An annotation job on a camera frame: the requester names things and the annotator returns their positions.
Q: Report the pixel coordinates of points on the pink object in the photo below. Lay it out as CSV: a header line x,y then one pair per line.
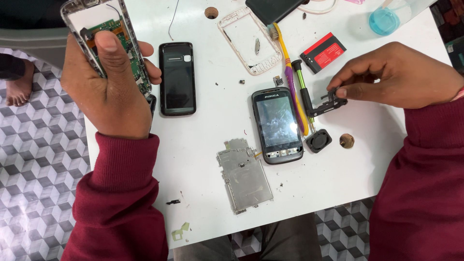
x,y
354,1

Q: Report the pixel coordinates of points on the yellow purple toothbrush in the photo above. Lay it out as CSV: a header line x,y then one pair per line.
x,y
290,72

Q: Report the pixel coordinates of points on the black power bank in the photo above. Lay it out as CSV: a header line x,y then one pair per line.
x,y
273,10

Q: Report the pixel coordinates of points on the small silver metal part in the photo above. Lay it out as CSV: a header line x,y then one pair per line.
x,y
257,46

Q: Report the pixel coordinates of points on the green tape pieces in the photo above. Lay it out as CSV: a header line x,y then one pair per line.
x,y
178,234

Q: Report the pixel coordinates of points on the black square speaker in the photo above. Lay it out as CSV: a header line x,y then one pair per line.
x,y
319,140

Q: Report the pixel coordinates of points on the black dangling phone piece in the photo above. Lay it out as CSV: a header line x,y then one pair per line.
x,y
152,103

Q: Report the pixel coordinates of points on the pink white phone frame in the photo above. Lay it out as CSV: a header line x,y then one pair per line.
x,y
272,60

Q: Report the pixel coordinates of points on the person's right hand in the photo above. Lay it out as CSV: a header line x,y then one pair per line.
x,y
406,76

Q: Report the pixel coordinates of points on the small camera module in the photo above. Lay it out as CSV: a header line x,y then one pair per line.
x,y
278,80

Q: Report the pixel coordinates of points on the dark cluttered shelf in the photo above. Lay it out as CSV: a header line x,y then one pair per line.
x,y
451,25

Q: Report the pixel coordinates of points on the silver metal shield plate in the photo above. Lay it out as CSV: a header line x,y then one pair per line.
x,y
244,177

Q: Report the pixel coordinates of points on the black plastic phone part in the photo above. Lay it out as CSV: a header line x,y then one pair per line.
x,y
326,107

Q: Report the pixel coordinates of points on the person's left hand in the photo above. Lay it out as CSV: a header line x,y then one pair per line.
x,y
108,105

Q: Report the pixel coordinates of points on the grey bench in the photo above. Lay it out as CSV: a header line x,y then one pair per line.
x,y
32,45

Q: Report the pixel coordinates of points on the black red phone battery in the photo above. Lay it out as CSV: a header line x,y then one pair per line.
x,y
323,53

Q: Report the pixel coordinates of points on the person's grey trousers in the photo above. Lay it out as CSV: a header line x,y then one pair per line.
x,y
282,239

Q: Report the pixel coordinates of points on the pink wristband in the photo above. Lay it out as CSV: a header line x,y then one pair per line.
x,y
459,94

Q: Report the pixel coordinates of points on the clear phone frame with circuit board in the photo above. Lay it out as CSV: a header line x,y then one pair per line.
x,y
127,40

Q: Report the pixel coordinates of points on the black phone back cover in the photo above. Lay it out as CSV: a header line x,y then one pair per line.
x,y
177,79

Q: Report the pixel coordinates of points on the small black plastic strip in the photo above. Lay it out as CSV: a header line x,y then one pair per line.
x,y
173,202

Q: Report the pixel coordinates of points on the green black screwdriver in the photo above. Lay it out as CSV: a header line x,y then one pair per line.
x,y
305,96

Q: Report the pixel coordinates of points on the black phone with screen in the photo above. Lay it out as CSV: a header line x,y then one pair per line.
x,y
277,123

